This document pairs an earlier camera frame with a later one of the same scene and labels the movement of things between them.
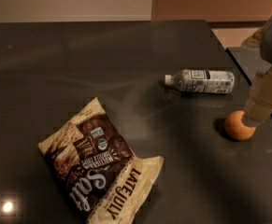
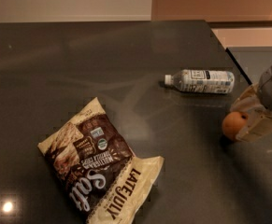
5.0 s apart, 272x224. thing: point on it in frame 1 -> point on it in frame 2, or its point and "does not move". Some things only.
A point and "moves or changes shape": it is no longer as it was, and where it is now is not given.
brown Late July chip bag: x=96 y=169 does not move
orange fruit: x=236 y=128 moves or changes shape
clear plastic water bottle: x=202 y=81 does not move
